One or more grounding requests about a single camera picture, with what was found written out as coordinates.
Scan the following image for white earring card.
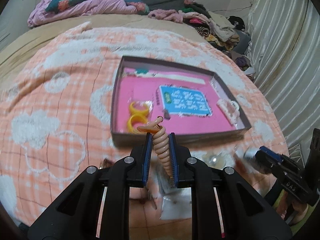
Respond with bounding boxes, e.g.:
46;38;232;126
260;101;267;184
160;188;192;220

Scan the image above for peach spiral hair tie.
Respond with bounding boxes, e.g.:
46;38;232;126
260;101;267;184
136;115;174;178

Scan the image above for yellow bangles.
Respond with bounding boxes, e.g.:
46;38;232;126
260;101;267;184
126;100;153;133

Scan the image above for pearl flower hair accessory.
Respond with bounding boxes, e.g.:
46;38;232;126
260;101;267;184
202;152;226;170

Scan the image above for white striped curtain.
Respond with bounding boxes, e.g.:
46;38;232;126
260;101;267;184
247;0;319;159

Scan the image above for pile of clothes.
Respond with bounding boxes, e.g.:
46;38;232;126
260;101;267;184
148;0;255;80

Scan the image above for tan bed sheet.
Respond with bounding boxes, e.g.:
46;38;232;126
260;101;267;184
0;13;211;86

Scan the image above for white wardrobe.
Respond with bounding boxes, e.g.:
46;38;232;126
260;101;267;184
0;0;36;50

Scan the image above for dark cardboard box tray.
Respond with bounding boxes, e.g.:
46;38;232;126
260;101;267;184
111;56;251;146

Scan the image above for pink floral quilt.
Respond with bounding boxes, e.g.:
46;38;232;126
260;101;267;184
27;0;150;28

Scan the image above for right hand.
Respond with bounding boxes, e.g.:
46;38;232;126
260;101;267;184
277;197;309;225

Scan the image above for pink Chinese workbook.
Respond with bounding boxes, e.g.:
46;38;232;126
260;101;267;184
116;68;236;134

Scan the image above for white hair claw clip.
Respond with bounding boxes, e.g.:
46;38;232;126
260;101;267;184
216;99;240;125

